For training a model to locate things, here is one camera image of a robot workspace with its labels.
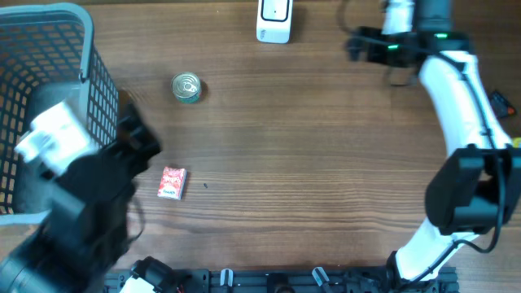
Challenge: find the white barcode scanner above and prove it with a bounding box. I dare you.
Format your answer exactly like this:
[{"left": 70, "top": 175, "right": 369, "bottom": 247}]
[{"left": 256, "top": 0, "right": 293, "bottom": 44}]

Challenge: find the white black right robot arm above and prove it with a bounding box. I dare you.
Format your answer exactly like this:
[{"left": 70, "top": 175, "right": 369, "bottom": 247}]
[{"left": 336, "top": 0, "right": 520, "bottom": 292}]

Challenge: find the black red snack packet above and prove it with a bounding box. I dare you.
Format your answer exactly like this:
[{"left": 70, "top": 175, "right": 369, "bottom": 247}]
[{"left": 488, "top": 90, "right": 517, "bottom": 119}]

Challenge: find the yellow drink bottle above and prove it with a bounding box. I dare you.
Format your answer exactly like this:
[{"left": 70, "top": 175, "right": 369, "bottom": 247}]
[{"left": 513, "top": 138, "right": 521, "bottom": 148}]

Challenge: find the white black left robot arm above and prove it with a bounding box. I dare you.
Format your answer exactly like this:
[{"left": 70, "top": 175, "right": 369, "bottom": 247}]
[{"left": 1, "top": 102, "right": 161, "bottom": 292}]

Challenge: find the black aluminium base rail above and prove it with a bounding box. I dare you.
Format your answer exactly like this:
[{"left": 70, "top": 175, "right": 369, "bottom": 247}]
[{"left": 96, "top": 266, "right": 460, "bottom": 293}]

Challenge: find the grey plastic mesh basket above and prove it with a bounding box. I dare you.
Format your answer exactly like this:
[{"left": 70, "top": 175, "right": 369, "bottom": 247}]
[{"left": 1, "top": 3, "right": 119, "bottom": 225}]

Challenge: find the red small carton box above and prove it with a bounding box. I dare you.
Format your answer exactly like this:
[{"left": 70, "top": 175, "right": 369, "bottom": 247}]
[{"left": 157, "top": 167, "right": 187, "bottom": 200}]

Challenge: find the green tin can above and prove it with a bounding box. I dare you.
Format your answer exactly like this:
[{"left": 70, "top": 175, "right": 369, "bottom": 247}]
[{"left": 171, "top": 72, "right": 202, "bottom": 103}]

